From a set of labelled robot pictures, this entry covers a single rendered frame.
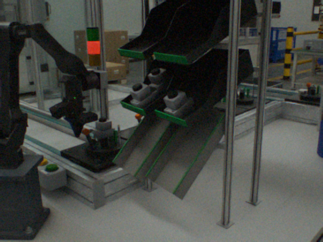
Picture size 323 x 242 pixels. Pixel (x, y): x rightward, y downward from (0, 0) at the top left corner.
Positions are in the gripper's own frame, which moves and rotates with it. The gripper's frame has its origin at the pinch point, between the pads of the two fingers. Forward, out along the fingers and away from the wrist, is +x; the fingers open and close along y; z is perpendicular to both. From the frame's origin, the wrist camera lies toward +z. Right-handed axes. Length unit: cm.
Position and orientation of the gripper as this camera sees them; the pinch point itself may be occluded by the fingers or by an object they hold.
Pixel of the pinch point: (76, 128)
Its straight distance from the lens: 125.4
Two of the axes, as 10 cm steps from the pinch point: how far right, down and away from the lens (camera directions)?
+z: -6.8, 2.2, -7.0
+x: 0.1, 9.6, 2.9
